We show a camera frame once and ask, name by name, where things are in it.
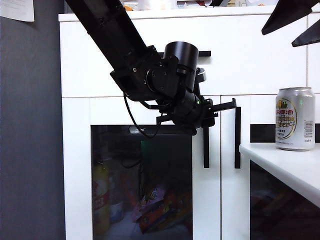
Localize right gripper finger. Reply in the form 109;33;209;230
261;0;315;36
291;18;320;48

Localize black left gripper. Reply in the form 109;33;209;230
156;96;237;137

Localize black vertical door handle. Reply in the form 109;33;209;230
202;124;210;169
234;106;242;169

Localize silver beer can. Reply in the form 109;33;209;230
275;87;316;152

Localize white glass cabinet door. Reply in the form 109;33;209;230
61;96;222;240
220;94;320;240

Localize white cabinet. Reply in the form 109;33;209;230
58;4;320;240

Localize narrow white drawer front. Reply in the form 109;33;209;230
307;12;320;95

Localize wide white drawer front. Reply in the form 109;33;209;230
59;13;308;98

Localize yellow noodle packet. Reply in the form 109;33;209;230
163;191;193;226

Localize pink snack packet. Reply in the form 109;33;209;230
136;184;167;222

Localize red stick snack packet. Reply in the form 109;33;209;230
121;172;141;213

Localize clear plastic bag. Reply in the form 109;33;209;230
138;0;176;11

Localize clear sanitizer bottle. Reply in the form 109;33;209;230
109;194;125;225

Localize yellow detergent bottle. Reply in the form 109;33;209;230
92;162;110;236

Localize white paper sheet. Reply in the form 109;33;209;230
0;0;35;23

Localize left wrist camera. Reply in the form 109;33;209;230
195;66;207;85

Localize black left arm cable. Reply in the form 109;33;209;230
123;93;166;140

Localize long black drawer handle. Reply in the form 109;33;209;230
154;50;212;58

